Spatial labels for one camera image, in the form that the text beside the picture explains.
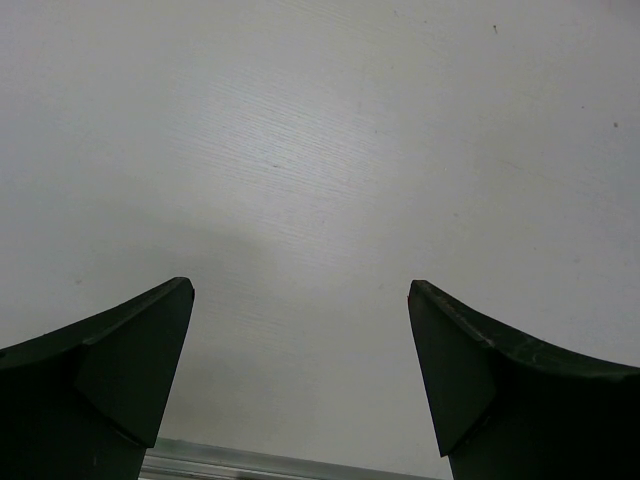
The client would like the aluminium table edge rail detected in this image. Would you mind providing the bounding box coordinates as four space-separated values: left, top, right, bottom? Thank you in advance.
141 437 454 480

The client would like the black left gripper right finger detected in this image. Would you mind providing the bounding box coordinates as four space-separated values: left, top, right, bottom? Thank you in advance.
407 280 639 479

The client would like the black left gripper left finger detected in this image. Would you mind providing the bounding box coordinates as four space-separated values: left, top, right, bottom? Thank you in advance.
1 277 195 479

